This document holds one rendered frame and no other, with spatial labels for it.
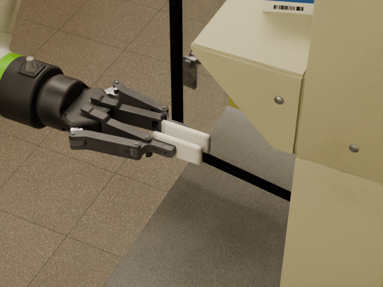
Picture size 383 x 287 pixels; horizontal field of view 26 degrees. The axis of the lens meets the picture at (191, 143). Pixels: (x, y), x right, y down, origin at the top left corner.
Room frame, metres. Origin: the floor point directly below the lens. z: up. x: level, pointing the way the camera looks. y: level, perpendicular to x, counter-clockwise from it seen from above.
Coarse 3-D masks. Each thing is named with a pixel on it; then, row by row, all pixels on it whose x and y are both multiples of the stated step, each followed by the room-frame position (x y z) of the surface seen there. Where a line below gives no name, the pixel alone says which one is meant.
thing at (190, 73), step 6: (192, 54) 1.01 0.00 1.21; (186, 60) 1.00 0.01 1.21; (192, 60) 0.99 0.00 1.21; (198, 60) 1.00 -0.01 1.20; (186, 66) 0.99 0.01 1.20; (192, 66) 0.99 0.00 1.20; (186, 72) 1.00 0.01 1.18; (192, 72) 0.99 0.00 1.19; (186, 78) 1.00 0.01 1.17; (192, 78) 0.99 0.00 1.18; (186, 84) 1.00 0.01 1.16; (192, 84) 0.99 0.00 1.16
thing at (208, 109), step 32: (192, 0) 1.01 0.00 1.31; (224, 0) 0.98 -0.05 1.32; (192, 32) 1.01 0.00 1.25; (192, 96) 1.01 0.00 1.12; (224, 96) 0.98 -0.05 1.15; (192, 128) 1.01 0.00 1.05; (224, 128) 0.98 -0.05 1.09; (224, 160) 0.98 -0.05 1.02; (256, 160) 0.94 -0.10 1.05; (288, 160) 0.91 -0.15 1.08
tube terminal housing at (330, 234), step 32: (320, 0) 0.58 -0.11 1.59; (352, 0) 0.57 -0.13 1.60; (320, 32) 0.58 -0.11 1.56; (352, 32) 0.56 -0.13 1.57; (320, 64) 0.58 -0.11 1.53; (352, 64) 0.56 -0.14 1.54; (320, 96) 0.57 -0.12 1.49; (352, 96) 0.56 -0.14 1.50; (320, 128) 0.57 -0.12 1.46; (352, 128) 0.56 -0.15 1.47; (320, 160) 0.57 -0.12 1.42; (352, 160) 0.56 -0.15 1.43; (320, 192) 0.57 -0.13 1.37; (352, 192) 0.55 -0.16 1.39; (288, 224) 0.58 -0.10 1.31; (320, 224) 0.57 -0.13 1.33; (352, 224) 0.55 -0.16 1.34; (288, 256) 0.58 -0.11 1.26; (320, 256) 0.56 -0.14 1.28; (352, 256) 0.55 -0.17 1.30
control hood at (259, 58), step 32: (256, 0) 0.70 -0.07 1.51; (224, 32) 0.65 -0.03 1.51; (256, 32) 0.65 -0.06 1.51; (288, 32) 0.65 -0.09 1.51; (224, 64) 0.61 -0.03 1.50; (256, 64) 0.60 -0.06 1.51; (288, 64) 0.60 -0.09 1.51; (256, 96) 0.60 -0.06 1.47; (288, 96) 0.59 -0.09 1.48; (256, 128) 0.60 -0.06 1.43; (288, 128) 0.58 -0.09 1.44
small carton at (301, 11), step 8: (264, 0) 0.68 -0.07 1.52; (272, 0) 0.68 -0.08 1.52; (280, 0) 0.68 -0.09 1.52; (288, 0) 0.68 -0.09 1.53; (296, 0) 0.68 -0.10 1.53; (304, 0) 0.68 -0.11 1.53; (312, 0) 0.68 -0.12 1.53; (264, 8) 0.68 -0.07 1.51; (272, 8) 0.68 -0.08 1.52; (280, 8) 0.68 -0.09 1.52; (288, 8) 0.68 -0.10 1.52; (296, 8) 0.68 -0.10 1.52; (304, 8) 0.68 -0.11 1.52; (312, 8) 0.68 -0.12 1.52
